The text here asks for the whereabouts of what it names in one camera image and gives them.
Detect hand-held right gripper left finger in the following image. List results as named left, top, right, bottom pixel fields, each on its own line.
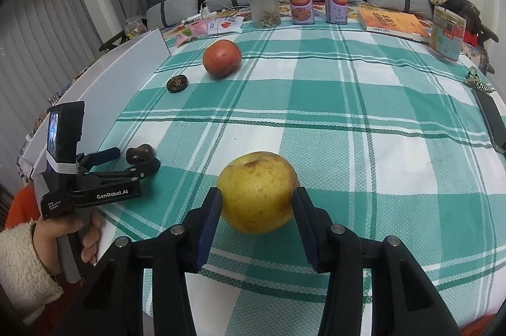
left=69, top=186, right=224, bottom=336

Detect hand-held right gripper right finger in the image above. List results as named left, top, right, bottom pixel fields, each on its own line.
left=291, top=185, right=461, bottom=336

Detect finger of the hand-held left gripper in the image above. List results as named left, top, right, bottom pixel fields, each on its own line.
left=80, top=158, right=161, bottom=183
left=76, top=147, right=121, bottom=168

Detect dark brown water chestnut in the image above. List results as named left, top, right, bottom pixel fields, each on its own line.
left=126, top=143, right=157, bottom=164
left=166, top=75, right=189, bottom=94

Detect yellow apple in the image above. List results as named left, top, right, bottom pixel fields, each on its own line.
left=216, top=151, right=301, bottom=235

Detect person's left forearm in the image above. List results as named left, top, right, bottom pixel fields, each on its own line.
left=0, top=221, right=65, bottom=329

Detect person's left hand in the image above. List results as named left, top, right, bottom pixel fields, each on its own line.
left=33, top=209, right=102, bottom=284

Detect orange fleece cloth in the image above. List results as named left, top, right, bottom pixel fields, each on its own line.
left=0, top=187, right=42, bottom=231

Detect white board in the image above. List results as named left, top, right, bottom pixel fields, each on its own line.
left=21, top=27, right=172, bottom=184

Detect green checked tablecloth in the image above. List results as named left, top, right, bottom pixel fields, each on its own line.
left=96, top=18, right=506, bottom=336

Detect red apple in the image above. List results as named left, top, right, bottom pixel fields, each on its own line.
left=202, top=39, right=243, bottom=80

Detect small glass jar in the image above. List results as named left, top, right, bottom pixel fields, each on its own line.
left=124, top=16, right=143, bottom=41

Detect pink snack packet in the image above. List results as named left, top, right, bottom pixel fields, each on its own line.
left=174, top=22, right=210, bottom=47

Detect grey curtain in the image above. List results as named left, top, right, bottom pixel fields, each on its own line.
left=0, top=0, right=132, bottom=148

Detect white packet with red print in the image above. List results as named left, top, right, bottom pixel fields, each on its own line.
left=206, top=17, right=244, bottom=35

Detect white power strip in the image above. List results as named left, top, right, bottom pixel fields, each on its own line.
left=181, top=1, right=250, bottom=25

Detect glass jar with black lid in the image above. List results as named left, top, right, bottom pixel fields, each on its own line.
left=247, top=0, right=282, bottom=29

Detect orange book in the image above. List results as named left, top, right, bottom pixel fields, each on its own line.
left=356, top=5, right=432, bottom=44

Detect pink food can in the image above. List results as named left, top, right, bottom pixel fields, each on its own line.
left=287, top=0, right=316, bottom=25
left=323, top=0, right=349, bottom=25

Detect colourful printed canister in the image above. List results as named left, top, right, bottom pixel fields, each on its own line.
left=429, top=6, right=464, bottom=64

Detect dark patterned cloth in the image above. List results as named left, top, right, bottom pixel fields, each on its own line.
left=426, top=0, right=499, bottom=45

